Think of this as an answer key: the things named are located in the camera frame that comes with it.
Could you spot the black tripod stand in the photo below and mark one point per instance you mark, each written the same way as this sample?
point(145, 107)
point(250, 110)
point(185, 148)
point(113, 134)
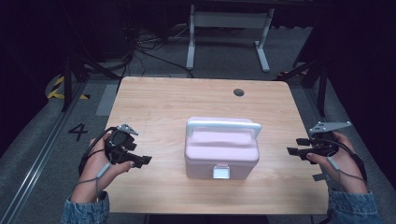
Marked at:
point(322, 87)
point(67, 81)

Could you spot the person's left hand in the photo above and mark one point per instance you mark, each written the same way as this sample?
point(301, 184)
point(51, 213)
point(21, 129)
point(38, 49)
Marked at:
point(93, 174)

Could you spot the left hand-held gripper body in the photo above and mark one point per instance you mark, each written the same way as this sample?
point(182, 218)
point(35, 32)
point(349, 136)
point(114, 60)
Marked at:
point(120, 146)

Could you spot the white metal stand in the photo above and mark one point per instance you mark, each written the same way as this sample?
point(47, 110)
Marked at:
point(230, 19)

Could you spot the metal floor rail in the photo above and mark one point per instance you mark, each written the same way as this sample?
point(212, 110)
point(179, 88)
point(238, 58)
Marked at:
point(37, 161)

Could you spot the yellow and black floor tape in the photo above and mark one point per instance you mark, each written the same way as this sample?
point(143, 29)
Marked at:
point(57, 82)

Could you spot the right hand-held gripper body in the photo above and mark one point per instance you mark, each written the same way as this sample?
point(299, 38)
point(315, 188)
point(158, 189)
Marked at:
point(323, 146)

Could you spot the person's right hand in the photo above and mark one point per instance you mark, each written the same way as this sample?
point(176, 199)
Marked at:
point(345, 174)

